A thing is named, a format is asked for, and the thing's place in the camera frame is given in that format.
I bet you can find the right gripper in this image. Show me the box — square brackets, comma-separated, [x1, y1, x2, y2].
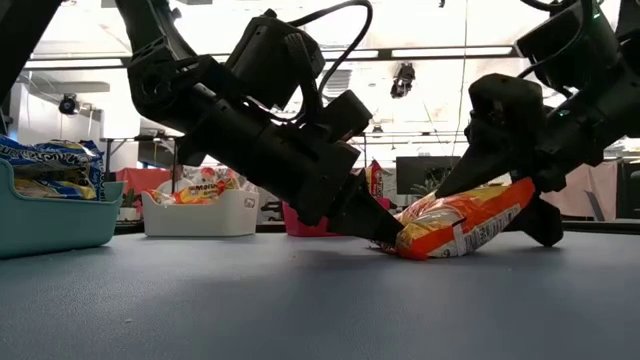
[433, 73, 622, 248]

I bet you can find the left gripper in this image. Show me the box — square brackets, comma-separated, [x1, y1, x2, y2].
[191, 88, 406, 244]

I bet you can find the red Maruchan noodle pack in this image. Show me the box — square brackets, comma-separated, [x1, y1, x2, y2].
[363, 159, 385, 200]

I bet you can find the orange Maruchan noodle pack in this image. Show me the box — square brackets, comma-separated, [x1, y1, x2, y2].
[144, 187, 176, 205]
[172, 179, 241, 205]
[372, 177, 537, 262]

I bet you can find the blue Maruchan noodle pack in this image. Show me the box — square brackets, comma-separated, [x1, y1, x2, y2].
[0, 134, 99, 176]
[13, 177, 97, 201]
[74, 139, 105, 201]

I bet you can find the draped pinkish cloth cover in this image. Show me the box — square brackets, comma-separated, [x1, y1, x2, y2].
[542, 162, 619, 217]

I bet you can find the black computer monitor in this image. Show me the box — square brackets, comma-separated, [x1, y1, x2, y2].
[395, 155, 462, 196]

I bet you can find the pink plastic bin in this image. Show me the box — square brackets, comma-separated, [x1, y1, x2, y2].
[282, 197, 392, 238]

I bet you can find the black cabinet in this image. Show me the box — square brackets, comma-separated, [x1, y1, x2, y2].
[617, 159, 640, 219]

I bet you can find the black ceiling spotlight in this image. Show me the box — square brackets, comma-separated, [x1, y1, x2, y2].
[57, 93, 79, 115]
[389, 62, 417, 100]

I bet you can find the white plastic bin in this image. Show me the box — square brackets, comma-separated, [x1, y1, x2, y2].
[141, 188, 261, 238]

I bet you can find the person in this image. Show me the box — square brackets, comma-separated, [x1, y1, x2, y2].
[155, 163, 194, 195]

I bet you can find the red cloth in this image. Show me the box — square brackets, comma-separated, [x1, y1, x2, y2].
[115, 167, 174, 194]

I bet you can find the small white potted plant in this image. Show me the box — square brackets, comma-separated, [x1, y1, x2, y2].
[117, 187, 144, 221]

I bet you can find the teal plastic bin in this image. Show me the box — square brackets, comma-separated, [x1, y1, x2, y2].
[0, 158, 126, 260]

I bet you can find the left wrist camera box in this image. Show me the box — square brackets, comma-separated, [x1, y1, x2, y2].
[318, 89, 374, 144]

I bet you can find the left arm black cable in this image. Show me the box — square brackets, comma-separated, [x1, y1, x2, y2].
[284, 0, 375, 121]

